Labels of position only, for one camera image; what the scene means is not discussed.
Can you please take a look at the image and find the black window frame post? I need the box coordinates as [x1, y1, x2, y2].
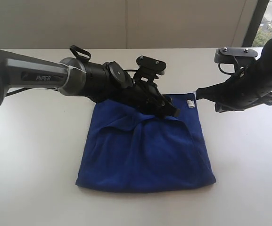
[242, 0, 269, 47]

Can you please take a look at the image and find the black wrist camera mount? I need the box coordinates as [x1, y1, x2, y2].
[133, 56, 167, 83]
[214, 47, 258, 75]

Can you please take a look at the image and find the blue towel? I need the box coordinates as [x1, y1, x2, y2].
[76, 93, 216, 193]

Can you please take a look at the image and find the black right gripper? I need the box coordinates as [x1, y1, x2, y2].
[195, 38, 272, 113]

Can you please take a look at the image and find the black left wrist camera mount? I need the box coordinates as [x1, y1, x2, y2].
[133, 56, 167, 83]

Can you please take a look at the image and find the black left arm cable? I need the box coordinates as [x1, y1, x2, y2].
[69, 45, 91, 62]

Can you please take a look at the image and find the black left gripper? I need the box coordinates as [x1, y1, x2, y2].
[102, 61, 180, 118]

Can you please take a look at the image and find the white clothing label tag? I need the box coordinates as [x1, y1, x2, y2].
[186, 99, 196, 108]

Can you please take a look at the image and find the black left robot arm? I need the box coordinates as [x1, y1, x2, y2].
[0, 46, 179, 118]

